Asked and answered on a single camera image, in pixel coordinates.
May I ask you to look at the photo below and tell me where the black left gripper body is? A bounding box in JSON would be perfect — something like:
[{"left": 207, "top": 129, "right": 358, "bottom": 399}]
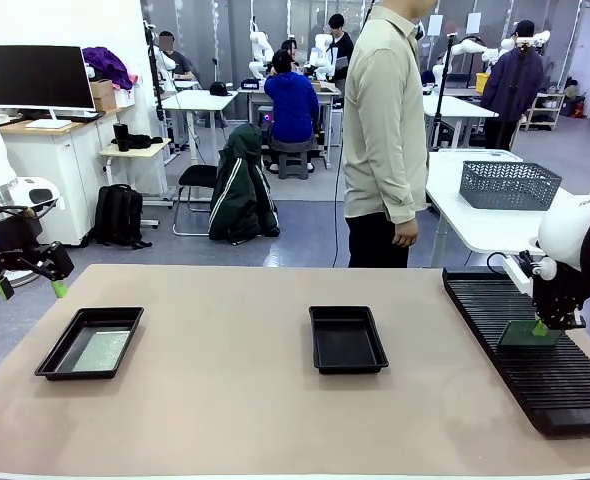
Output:
[{"left": 0, "top": 199, "right": 44, "bottom": 266}]

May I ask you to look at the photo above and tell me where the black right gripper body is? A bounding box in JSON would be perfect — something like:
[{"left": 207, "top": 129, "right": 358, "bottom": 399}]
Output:
[{"left": 532, "top": 262, "right": 587, "bottom": 321}]

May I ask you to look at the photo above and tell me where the green perforated circuit board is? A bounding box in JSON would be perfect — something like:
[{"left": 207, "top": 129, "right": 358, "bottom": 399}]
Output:
[
  {"left": 71, "top": 330, "right": 131, "bottom": 374},
  {"left": 496, "top": 319, "right": 561, "bottom": 350}
]

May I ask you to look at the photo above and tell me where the black ESD tray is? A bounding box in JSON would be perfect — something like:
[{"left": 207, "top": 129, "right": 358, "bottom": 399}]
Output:
[
  {"left": 308, "top": 305, "right": 390, "bottom": 375},
  {"left": 34, "top": 306, "right": 145, "bottom": 381}
]

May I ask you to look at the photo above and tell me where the person's bare hand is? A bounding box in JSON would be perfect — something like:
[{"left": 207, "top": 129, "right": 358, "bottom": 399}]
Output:
[{"left": 392, "top": 219, "right": 421, "bottom": 249}]

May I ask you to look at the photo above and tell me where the black slotted board rack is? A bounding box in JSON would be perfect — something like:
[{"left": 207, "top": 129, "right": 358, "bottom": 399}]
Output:
[{"left": 442, "top": 267, "right": 590, "bottom": 437}]

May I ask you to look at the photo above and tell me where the black backpack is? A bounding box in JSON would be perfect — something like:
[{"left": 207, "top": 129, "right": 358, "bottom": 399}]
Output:
[{"left": 93, "top": 183, "right": 152, "bottom": 250}]

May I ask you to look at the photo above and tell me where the white side table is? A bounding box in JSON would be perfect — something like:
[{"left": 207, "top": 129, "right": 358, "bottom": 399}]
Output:
[{"left": 424, "top": 149, "right": 566, "bottom": 269}]

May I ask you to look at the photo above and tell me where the grey mesh basket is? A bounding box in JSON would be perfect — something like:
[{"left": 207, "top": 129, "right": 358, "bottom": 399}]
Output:
[{"left": 459, "top": 160, "right": 564, "bottom": 211}]

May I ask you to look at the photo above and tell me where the small wooden side table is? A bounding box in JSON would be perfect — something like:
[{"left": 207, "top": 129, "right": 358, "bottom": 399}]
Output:
[{"left": 99, "top": 138, "right": 172, "bottom": 209}]

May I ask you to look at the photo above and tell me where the black cloth bundle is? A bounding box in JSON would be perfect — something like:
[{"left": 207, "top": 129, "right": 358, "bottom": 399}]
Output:
[{"left": 124, "top": 133, "right": 164, "bottom": 150}]

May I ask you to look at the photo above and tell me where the white plastic bin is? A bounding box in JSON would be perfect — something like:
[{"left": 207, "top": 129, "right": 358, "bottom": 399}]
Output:
[{"left": 438, "top": 148, "right": 524, "bottom": 164}]

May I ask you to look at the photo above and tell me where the black computer monitor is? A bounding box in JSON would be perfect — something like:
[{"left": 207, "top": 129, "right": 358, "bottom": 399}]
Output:
[{"left": 0, "top": 44, "right": 96, "bottom": 130}]

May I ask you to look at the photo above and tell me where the black office chair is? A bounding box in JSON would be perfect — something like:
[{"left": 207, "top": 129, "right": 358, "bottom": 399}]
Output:
[{"left": 173, "top": 163, "right": 221, "bottom": 237}]

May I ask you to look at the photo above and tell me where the brown cardboard box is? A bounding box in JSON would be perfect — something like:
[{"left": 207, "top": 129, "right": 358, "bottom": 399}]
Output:
[{"left": 88, "top": 79, "right": 118, "bottom": 113}]

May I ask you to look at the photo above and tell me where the white storage shelf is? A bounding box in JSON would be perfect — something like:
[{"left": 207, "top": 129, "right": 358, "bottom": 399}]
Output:
[{"left": 524, "top": 92, "right": 566, "bottom": 132}]

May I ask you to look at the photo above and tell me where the dark green striped jacket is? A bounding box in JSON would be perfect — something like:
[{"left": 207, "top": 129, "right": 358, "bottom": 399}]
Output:
[{"left": 208, "top": 123, "right": 281, "bottom": 246}]

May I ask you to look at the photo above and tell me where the purple cloth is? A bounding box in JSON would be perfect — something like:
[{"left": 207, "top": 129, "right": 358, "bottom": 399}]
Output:
[{"left": 82, "top": 46, "right": 139, "bottom": 92}]

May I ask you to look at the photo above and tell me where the person in dark coat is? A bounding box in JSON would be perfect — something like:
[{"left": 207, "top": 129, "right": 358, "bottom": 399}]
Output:
[{"left": 479, "top": 19, "right": 544, "bottom": 151}]

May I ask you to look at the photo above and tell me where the white standing desk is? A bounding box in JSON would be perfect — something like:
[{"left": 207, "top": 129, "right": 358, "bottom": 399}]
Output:
[{"left": 160, "top": 89, "right": 240, "bottom": 166}]

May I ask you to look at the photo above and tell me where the seated person in grey shirt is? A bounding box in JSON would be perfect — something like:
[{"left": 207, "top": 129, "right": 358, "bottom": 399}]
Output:
[{"left": 157, "top": 30, "right": 197, "bottom": 84}]

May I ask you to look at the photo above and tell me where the person in beige shirt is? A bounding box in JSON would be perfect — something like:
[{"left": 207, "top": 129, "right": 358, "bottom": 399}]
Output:
[{"left": 342, "top": 0, "right": 429, "bottom": 269}]

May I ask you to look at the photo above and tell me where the grey step stool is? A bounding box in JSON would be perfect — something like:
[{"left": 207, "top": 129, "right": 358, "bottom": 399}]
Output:
[{"left": 277, "top": 152, "right": 310, "bottom": 181}]

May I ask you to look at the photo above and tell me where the white workbench desk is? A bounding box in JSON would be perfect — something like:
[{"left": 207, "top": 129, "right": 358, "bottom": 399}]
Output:
[{"left": 238, "top": 85, "right": 344, "bottom": 169}]

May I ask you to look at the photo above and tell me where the person in blue hoodie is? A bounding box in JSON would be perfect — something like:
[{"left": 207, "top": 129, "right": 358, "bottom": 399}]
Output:
[{"left": 263, "top": 48, "right": 321, "bottom": 174}]

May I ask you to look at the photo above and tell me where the standing person in black jacket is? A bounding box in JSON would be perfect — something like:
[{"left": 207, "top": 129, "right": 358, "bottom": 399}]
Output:
[{"left": 327, "top": 13, "right": 355, "bottom": 96}]

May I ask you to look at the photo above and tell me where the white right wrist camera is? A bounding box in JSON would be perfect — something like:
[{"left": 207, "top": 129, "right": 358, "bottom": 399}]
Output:
[{"left": 504, "top": 249, "right": 559, "bottom": 296}]

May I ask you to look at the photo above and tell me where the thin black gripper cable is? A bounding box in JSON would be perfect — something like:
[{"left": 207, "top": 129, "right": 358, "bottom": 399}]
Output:
[{"left": 485, "top": 251, "right": 514, "bottom": 274}]

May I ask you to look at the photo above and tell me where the black camera tripod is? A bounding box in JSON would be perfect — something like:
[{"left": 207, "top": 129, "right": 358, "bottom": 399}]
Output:
[{"left": 433, "top": 33, "right": 460, "bottom": 151}]

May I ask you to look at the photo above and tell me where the black hanging cable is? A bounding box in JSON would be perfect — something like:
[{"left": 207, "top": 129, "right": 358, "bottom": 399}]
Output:
[{"left": 330, "top": 99, "right": 347, "bottom": 269}]

